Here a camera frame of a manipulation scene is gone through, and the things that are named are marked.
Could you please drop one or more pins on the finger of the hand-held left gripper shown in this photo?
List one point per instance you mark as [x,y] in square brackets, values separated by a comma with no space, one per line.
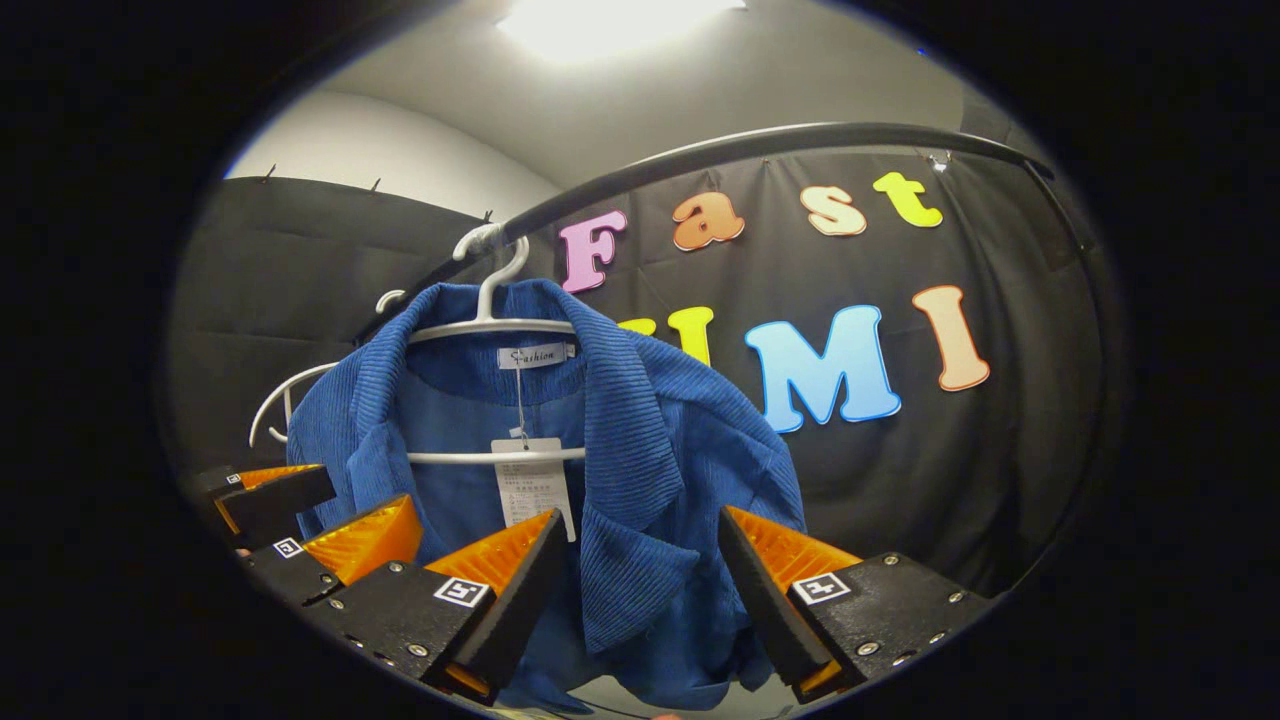
[280,500]
[300,575]

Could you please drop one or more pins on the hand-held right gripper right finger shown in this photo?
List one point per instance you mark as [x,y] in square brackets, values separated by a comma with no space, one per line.
[765,600]

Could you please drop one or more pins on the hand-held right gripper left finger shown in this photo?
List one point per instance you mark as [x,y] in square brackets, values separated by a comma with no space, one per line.
[515,600]

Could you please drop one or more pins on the white plastic clothes hanger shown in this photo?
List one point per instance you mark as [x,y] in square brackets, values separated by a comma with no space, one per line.
[490,325]
[290,385]

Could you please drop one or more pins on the black metal clothes rack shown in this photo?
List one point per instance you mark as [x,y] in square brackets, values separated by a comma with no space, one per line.
[760,140]

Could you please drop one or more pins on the white paper hang tag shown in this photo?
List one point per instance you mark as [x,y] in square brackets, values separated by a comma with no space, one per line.
[530,480]

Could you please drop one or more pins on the large ceiling light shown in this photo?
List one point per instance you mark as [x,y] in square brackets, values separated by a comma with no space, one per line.
[610,25]

